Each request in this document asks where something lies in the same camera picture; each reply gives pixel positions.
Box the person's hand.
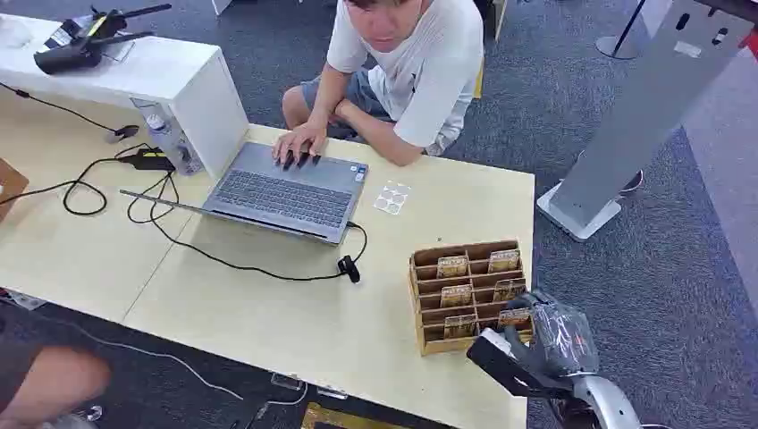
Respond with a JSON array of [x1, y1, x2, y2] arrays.
[[272, 122, 329, 171]]

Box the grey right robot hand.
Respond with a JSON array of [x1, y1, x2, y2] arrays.
[[503, 289, 601, 382]]

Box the white floor cable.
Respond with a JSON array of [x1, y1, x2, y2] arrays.
[[46, 319, 309, 408]]

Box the person's bare knee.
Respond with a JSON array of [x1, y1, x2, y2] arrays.
[[0, 340, 113, 429]]

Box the person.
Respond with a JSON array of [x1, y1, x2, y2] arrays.
[[272, 0, 485, 170]]

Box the clear plastic bottle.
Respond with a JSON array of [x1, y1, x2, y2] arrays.
[[145, 112, 181, 174]]

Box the brown cardboard piece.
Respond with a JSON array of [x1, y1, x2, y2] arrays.
[[0, 157, 30, 223]]

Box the clear round sticker sheet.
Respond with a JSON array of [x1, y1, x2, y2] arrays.
[[373, 180, 411, 216]]

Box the black pole round base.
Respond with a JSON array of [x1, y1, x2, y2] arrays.
[[594, 0, 650, 61]]

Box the gold printed card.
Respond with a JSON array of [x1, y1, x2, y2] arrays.
[[497, 307, 533, 332], [487, 248, 522, 274], [493, 278, 527, 303], [440, 284, 475, 309], [442, 314, 478, 341], [436, 256, 469, 280]]

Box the grey floor stand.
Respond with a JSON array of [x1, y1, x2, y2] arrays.
[[536, 0, 758, 243]]

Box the grey laptop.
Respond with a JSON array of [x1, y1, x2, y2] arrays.
[[120, 141, 369, 247]]

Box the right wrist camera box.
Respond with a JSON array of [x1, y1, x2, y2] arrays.
[[466, 328, 573, 399]]

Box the black handheld device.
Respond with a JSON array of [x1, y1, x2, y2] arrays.
[[33, 3, 173, 76]]

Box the white cabinet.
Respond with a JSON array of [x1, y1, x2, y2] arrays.
[[0, 13, 250, 179]]

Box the dark shoe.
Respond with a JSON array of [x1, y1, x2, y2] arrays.
[[618, 170, 645, 197]]

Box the yellow framed board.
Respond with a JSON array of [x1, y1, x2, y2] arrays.
[[300, 402, 411, 429]]

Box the black power adapter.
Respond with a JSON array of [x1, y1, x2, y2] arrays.
[[118, 147, 177, 172]]

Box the wooden card box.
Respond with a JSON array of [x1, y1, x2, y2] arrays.
[[408, 239, 536, 358]]

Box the thin black clip cable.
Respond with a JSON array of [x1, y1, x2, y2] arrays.
[[0, 82, 141, 145]]

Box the black laptop cable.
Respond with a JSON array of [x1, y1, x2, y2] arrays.
[[125, 172, 369, 285]]

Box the black adapter cable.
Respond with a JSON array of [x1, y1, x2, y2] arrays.
[[0, 141, 152, 217]]

